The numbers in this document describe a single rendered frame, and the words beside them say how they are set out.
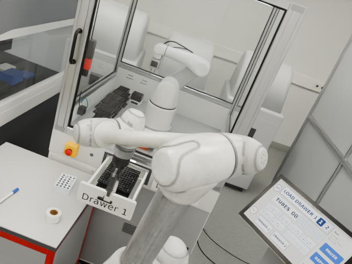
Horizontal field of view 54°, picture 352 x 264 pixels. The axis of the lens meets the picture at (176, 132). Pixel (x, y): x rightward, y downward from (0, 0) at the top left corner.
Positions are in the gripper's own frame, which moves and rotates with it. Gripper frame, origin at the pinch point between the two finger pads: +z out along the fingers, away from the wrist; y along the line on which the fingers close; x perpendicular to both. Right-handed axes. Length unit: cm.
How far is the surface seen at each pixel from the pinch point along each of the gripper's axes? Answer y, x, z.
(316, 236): 11, -95, -11
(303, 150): 219, -146, 30
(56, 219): -5.8, 19.3, 21.8
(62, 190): 15.0, 26.7, 22.9
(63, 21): 105, 83, -36
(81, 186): 8.1, 15.4, 9.9
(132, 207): 8.0, -10.9, 10.3
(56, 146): 42, 45, 18
